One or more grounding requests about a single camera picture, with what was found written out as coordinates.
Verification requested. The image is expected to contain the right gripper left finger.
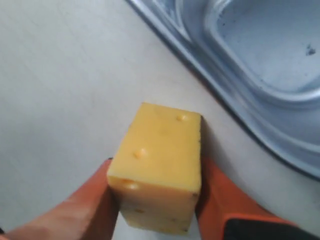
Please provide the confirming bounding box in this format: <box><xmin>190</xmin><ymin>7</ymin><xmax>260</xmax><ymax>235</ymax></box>
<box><xmin>0</xmin><ymin>158</ymin><xmax>118</xmax><ymax>240</ymax></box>

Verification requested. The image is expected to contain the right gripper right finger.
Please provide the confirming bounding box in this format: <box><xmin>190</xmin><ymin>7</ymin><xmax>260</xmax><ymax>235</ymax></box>
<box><xmin>195</xmin><ymin>158</ymin><xmax>317</xmax><ymax>240</ymax></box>

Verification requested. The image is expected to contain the yellow cheese wedge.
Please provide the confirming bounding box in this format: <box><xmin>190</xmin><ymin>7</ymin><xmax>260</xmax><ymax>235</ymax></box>
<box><xmin>106</xmin><ymin>103</ymin><xmax>202</xmax><ymax>235</ymax></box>

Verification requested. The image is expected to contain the stainless steel lunch box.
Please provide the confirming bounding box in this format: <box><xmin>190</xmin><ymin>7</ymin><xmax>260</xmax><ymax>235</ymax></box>
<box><xmin>130</xmin><ymin>0</ymin><xmax>320</xmax><ymax>178</ymax></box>

